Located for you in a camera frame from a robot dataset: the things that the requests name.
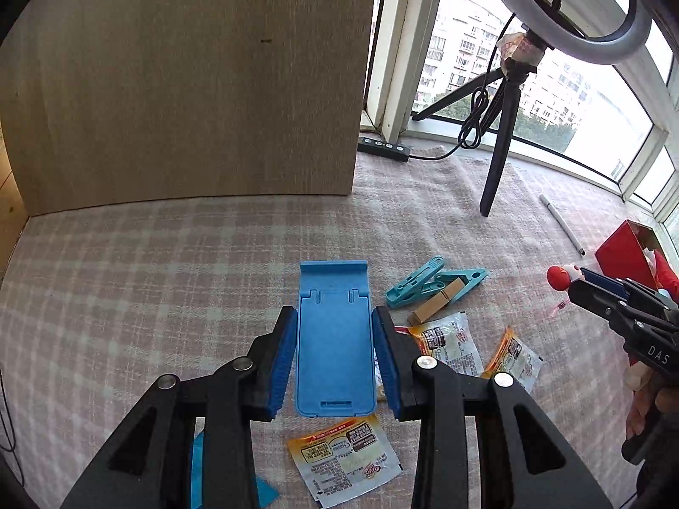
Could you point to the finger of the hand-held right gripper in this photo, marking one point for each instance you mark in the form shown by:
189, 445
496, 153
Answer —
594, 299
615, 285

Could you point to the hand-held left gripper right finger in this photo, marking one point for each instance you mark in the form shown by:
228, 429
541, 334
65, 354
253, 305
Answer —
384, 366

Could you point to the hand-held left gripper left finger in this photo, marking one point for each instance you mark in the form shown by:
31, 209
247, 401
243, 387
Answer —
281, 366

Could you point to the red cardboard box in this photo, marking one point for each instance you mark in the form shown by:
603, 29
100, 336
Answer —
623, 252

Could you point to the blue plastic phone stand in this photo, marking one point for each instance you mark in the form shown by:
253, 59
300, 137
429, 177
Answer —
334, 344

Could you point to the person's right hand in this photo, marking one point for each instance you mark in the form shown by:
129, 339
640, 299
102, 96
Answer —
642, 408

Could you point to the orange white sachet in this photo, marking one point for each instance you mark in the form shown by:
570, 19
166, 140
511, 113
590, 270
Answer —
345, 456
451, 347
517, 358

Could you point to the wooden clothespin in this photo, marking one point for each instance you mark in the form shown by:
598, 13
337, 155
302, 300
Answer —
432, 307

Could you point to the white pen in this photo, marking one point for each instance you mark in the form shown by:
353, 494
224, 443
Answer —
562, 224

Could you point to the teal plastic clothespin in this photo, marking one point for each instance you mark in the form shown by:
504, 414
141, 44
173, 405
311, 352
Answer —
411, 289
469, 279

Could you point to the blue paper scrap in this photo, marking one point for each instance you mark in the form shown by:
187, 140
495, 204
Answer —
197, 466

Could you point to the pink checked tablecloth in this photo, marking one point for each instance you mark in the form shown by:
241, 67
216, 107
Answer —
159, 275

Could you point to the wooden board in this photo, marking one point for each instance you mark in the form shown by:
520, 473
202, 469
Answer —
201, 90

